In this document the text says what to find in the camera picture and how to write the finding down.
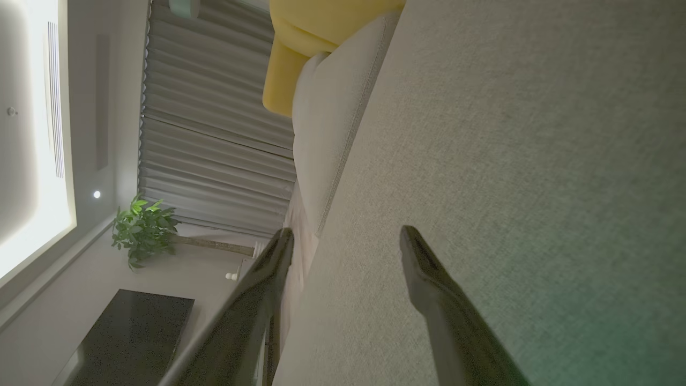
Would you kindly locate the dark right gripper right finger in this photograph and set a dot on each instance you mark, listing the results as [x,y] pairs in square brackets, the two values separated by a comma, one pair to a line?
[461,332]

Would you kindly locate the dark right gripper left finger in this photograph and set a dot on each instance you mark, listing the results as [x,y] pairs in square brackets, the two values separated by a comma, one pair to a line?
[241,332]

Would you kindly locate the green potted plant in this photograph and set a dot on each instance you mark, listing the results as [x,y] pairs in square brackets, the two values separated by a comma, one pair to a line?
[142,228]

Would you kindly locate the grey fabric sofa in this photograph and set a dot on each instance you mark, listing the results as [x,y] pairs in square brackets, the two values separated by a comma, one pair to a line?
[536,161]

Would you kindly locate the grey sofa back cushion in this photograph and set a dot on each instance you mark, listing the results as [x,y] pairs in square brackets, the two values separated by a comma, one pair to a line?
[332,134]

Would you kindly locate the grey pleated curtain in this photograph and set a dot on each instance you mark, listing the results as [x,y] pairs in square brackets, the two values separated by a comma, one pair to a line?
[214,107]

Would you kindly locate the white ceiling air vent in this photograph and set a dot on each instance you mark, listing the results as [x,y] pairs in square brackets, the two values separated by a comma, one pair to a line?
[56,102]

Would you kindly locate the yellow cushion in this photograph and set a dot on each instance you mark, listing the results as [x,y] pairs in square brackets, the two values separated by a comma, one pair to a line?
[300,37]

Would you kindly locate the pale green round object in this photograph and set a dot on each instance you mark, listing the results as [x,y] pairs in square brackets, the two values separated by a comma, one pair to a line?
[185,6]

